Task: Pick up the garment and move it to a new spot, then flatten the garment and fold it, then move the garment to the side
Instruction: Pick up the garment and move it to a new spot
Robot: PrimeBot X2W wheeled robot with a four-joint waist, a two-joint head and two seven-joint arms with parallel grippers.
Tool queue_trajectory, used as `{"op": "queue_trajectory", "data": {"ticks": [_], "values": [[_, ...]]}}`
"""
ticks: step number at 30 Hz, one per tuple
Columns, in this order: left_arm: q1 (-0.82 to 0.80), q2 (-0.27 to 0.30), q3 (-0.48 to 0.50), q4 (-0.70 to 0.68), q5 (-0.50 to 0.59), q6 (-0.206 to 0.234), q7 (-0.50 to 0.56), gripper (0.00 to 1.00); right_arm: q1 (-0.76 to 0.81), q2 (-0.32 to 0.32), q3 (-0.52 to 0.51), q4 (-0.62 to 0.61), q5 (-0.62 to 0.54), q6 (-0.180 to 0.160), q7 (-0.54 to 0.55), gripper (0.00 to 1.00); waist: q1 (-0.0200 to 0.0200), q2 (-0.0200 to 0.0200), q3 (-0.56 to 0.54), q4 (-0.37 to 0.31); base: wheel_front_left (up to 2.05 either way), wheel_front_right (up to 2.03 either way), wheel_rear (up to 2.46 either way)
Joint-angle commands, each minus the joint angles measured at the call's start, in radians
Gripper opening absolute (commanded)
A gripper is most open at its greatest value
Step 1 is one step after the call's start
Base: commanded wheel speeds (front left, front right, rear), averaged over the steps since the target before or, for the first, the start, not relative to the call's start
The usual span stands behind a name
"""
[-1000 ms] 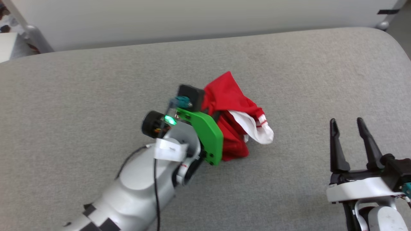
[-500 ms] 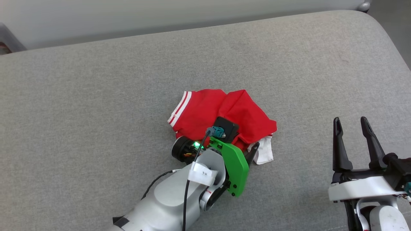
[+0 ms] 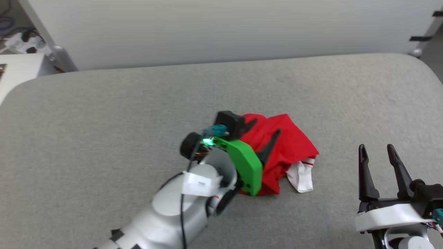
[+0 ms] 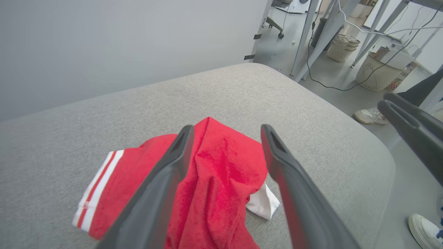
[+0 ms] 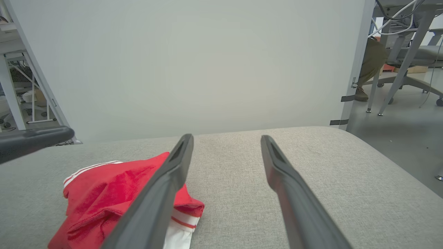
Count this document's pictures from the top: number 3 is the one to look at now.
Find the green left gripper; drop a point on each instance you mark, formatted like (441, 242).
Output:
(247, 162)

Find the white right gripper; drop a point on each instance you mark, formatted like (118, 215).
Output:
(391, 216)

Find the red and white jersey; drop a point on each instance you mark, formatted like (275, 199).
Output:
(294, 145)

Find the grey fabric sofa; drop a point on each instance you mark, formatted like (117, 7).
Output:
(104, 121)

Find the white power strip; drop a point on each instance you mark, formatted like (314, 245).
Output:
(31, 44)

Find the white power supply box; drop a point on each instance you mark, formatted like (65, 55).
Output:
(17, 72)

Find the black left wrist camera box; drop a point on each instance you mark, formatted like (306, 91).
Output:
(228, 121)

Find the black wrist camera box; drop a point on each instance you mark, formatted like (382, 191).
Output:
(429, 197)
(228, 121)

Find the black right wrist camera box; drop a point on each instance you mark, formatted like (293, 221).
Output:
(429, 197)

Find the white metal frame leg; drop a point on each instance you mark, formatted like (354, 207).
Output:
(420, 46)
(37, 20)

